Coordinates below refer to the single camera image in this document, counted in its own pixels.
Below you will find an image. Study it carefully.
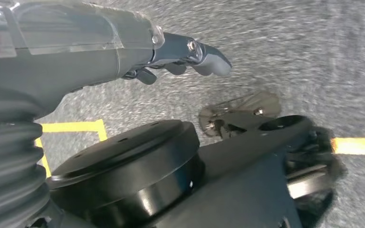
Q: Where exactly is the grey ribbed base wheel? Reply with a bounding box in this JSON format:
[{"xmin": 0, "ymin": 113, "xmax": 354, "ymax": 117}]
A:
[
  {"xmin": 197, "ymin": 90, "xmax": 282, "ymax": 140},
  {"xmin": 283, "ymin": 125, "xmax": 348, "ymax": 228}
]

